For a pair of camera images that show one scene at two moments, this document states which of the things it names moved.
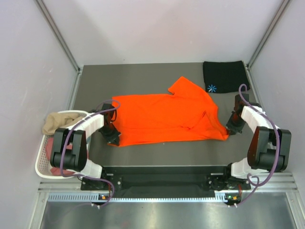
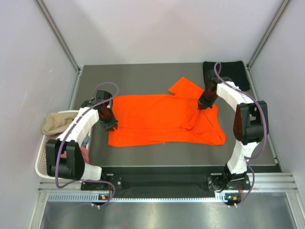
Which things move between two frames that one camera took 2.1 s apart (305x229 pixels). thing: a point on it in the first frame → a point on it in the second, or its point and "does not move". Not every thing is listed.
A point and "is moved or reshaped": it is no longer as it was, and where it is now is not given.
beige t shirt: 55,120 does not move
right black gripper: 232,129 → 202,104
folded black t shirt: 225,77 does not move
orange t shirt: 189,113 is moved or reshaped
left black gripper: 114,137 → 112,123
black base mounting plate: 166,182 does not move
